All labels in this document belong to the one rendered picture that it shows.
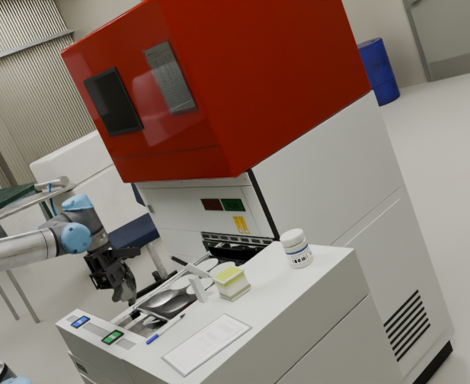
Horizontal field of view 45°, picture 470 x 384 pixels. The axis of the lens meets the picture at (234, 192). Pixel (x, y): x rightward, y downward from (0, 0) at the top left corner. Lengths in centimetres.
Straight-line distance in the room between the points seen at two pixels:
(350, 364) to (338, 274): 26
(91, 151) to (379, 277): 382
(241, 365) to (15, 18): 986
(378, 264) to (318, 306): 74
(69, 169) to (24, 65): 545
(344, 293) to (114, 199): 411
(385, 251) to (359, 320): 65
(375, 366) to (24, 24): 982
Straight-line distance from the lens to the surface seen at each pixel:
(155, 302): 203
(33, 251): 141
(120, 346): 174
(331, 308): 160
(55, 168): 539
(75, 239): 143
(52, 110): 1076
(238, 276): 162
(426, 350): 258
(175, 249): 252
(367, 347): 174
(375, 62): 728
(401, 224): 237
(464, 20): 738
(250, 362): 144
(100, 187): 546
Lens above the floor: 167
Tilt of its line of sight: 16 degrees down
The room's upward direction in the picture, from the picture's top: 23 degrees counter-clockwise
